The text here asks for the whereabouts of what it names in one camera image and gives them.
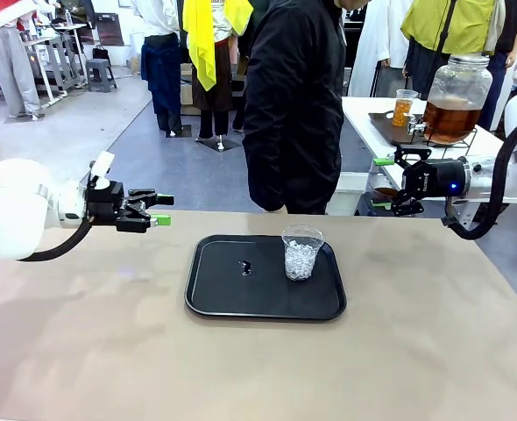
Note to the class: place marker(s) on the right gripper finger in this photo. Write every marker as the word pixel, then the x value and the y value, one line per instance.
pixel 409 201
pixel 412 155

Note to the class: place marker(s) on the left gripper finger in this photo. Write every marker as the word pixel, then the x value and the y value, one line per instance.
pixel 133 219
pixel 149 196

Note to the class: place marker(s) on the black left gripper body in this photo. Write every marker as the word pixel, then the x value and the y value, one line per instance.
pixel 105 206

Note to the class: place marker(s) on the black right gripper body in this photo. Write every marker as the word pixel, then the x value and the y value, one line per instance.
pixel 440 177

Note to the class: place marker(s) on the tall clear plastic cup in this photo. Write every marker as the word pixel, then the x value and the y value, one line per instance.
pixel 403 114

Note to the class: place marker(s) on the short clear plastic cup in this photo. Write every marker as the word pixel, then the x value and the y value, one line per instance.
pixel 301 263

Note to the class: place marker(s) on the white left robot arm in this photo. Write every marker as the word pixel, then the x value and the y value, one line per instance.
pixel 17 210

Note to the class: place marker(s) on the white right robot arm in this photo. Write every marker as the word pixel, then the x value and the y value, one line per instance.
pixel 482 180

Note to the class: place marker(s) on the person's right forearm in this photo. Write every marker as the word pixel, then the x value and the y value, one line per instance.
pixel 263 175

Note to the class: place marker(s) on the clear container with brown drink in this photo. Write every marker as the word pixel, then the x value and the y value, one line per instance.
pixel 383 193

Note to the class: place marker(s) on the glass drink dispenser jar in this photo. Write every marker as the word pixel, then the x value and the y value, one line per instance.
pixel 458 87

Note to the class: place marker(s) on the dark brown tray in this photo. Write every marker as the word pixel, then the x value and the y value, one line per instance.
pixel 385 131

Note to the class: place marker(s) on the white bin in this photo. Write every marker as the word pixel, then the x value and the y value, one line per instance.
pixel 350 182

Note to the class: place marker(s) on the white side table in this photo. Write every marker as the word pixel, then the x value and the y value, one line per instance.
pixel 368 105

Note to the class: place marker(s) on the white hanging coat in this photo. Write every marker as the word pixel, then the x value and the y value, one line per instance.
pixel 377 44

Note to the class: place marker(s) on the water puddle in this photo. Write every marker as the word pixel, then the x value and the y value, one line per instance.
pixel 245 268

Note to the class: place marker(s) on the person in black jacket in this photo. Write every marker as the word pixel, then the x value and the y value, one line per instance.
pixel 293 109

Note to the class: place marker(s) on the mannequin with navy skirt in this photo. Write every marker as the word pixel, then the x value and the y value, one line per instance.
pixel 160 66

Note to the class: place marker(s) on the mannequin in yellow-green jacket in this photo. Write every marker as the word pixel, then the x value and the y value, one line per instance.
pixel 442 22

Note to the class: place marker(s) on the grey plastic stool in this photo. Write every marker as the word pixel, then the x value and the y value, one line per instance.
pixel 101 66

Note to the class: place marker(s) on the black bag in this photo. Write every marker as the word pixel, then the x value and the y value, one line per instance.
pixel 101 53

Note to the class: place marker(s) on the grey metal workbench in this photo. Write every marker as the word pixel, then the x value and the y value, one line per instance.
pixel 61 61

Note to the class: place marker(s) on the black serving tray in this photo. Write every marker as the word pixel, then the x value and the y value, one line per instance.
pixel 263 298

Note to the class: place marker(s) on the mannequin with yellow scarf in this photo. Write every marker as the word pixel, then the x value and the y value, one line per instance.
pixel 206 52

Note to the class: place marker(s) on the person in grey trousers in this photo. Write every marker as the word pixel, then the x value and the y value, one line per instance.
pixel 11 66

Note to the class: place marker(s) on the dark purple panel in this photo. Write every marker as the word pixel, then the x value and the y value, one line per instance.
pixel 109 30

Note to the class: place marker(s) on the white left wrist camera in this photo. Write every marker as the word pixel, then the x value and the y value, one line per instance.
pixel 101 175

